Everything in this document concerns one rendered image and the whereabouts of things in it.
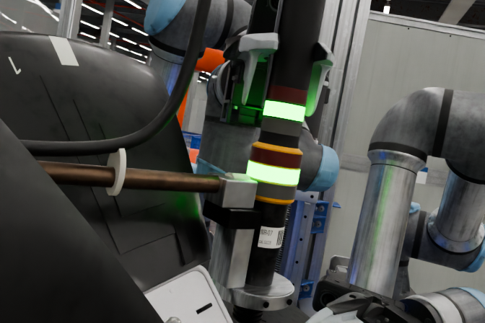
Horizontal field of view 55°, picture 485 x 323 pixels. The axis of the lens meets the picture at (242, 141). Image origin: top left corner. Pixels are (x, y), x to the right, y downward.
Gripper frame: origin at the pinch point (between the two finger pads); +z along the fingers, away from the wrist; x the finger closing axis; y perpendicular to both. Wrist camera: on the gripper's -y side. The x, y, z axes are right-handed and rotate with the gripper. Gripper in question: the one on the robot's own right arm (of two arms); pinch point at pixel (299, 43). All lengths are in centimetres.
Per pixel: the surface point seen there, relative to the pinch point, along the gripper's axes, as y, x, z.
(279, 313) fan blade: 28.8, -8.0, -16.8
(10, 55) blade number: 4.9, 21.6, -2.6
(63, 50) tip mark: 3.5, 18.7, -6.2
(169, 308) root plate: 21.0, 6.9, 3.1
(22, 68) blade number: 5.7, 20.6, -2.6
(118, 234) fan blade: 16.4, 11.3, 1.9
